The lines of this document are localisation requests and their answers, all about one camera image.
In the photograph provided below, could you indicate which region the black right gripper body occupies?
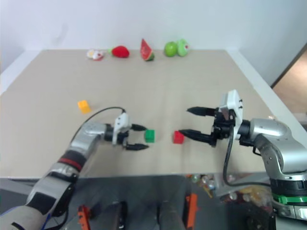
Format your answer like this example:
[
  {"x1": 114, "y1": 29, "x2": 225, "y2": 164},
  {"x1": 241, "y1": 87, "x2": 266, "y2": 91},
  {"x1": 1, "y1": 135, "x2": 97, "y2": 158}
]
[{"x1": 210, "y1": 107, "x2": 237, "y2": 148}]

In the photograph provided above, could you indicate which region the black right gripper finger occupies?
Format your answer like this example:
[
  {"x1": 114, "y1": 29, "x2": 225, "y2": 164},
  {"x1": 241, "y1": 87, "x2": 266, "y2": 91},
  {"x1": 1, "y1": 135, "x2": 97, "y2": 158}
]
[
  {"x1": 179, "y1": 129, "x2": 214, "y2": 144},
  {"x1": 187, "y1": 106, "x2": 218, "y2": 118}
]

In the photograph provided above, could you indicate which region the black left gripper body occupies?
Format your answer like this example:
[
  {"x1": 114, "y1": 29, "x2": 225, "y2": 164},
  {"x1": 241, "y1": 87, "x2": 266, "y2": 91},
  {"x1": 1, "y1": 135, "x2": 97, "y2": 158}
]
[{"x1": 118, "y1": 126, "x2": 134, "y2": 148}]

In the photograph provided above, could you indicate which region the green cube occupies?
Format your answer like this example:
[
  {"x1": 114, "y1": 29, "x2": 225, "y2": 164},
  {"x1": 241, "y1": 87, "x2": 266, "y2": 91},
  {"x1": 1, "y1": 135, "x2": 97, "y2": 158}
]
[{"x1": 144, "y1": 129, "x2": 156, "y2": 143}]

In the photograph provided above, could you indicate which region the red cube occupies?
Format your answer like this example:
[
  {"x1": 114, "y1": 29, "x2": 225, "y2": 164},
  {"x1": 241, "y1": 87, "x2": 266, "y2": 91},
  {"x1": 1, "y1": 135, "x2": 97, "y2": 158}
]
[{"x1": 173, "y1": 130, "x2": 185, "y2": 144}]

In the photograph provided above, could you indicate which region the beige table mat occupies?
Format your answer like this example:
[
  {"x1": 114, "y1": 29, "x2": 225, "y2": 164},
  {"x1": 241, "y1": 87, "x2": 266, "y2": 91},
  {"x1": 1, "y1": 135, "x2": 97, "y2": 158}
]
[{"x1": 0, "y1": 49, "x2": 307, "y2": 179}]

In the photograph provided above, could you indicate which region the yellow cube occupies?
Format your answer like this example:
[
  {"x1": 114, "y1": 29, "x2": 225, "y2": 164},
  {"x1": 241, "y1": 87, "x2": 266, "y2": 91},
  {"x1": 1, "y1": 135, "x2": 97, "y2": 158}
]
[{"x1": 77, "y1": 100, "x2": 92, "y2": 115}]

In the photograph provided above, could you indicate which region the grey box of mixed items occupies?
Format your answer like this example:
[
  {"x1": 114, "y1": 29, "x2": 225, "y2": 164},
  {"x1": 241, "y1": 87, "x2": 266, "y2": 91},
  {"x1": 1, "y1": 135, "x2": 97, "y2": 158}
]
[{"x1": 186, "y1": 172, "x2": 275, "y2": 218}]

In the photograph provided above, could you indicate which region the green plush toy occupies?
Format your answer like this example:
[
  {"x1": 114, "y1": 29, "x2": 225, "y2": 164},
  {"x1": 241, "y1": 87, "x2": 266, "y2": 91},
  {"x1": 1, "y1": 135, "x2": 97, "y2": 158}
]
[{"x1": 177, "y1": 38, "x2": 191, "y2": 58}]

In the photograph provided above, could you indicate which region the green apple toy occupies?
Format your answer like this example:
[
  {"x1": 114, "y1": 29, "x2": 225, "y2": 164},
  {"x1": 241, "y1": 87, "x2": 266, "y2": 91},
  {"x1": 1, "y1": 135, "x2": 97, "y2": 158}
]
[{"x1": 164, "y1": 41, "x2": 178, "y2": 58}]

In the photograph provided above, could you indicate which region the orange clamp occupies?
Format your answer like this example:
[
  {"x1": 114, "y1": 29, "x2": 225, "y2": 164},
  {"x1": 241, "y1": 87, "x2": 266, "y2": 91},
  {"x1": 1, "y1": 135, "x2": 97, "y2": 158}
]
[
  {"x1": 77, "y1": 204, "x2": 93, "y2": 230},
  {"x1": 185, "y1": 192, "x2": 199, "y2": 229}
]

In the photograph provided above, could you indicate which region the watermelon slice toy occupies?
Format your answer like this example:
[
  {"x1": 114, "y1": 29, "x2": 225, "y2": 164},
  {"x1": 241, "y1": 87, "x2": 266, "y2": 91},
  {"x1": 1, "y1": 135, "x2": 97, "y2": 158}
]
[{"x1": 140, "y1": 38, "x2": 155, "y2": 62}]

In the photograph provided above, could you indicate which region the red strawberry plush toy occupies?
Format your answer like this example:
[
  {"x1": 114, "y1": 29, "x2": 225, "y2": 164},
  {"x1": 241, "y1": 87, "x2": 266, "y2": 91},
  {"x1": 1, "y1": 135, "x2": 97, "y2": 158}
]
[{"x1": 107, "y1": 46, "x2": 131, "y2": 58}]

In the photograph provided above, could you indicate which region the white plush toy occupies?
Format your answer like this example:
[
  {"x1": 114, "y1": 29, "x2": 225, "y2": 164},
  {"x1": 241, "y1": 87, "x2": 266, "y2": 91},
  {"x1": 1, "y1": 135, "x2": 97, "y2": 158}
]
[{"x1": 86, "y1": 49, "x2": 106, "y2": 61}]

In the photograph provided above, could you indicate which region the brown wooden door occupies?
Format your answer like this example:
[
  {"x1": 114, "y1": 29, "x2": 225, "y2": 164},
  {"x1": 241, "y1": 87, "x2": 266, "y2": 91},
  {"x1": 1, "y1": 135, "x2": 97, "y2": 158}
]
[{"x1": 270, "y1": 42, "x2": 307, "y2": 114}]

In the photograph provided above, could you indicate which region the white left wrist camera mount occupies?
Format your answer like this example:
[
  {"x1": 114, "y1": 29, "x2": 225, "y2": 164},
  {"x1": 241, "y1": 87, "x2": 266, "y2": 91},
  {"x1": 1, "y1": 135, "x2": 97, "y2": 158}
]
[{"x1": 112, "y1": 113, "x2": 132, "y2": 146}]

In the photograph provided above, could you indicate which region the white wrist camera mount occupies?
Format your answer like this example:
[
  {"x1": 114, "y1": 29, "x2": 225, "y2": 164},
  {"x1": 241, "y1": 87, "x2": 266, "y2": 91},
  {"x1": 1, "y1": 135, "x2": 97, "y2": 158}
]
[
  {"x1": 112, "y1": 113, "x2": 132, "y2": 146},
  {"x1": 220, "y1": 89, "x2": 244, "y2": 141}
]

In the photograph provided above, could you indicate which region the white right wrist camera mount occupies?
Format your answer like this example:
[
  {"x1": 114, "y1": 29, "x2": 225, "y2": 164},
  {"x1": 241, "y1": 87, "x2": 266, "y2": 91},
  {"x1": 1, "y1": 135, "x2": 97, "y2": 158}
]
[{"x1": 220, "y1": 89, "x2": 244, "y2": 141}]

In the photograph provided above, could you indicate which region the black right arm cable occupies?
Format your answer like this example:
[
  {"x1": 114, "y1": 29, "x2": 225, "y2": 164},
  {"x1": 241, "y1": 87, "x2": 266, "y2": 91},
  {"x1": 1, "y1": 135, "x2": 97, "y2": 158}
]
[{"x1": 223, "y1": 116, "x2": 273, "y2": 186}]

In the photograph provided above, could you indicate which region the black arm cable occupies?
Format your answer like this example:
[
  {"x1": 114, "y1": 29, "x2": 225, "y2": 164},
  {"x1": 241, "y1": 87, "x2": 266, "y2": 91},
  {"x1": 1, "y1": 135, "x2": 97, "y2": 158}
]
[
  {"x1": 71, "y1": 106, "x2": 127, "y2": 142},
  {"x1": 223, "y1": 116, "x2": 273, "y2": 186}
]

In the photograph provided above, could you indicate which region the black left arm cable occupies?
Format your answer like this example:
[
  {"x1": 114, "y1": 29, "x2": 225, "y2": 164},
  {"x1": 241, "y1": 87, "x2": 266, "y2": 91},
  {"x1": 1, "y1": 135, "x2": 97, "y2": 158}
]
[{"x1": 71, "y1": 106, "x2": 127, "y2": 142}]

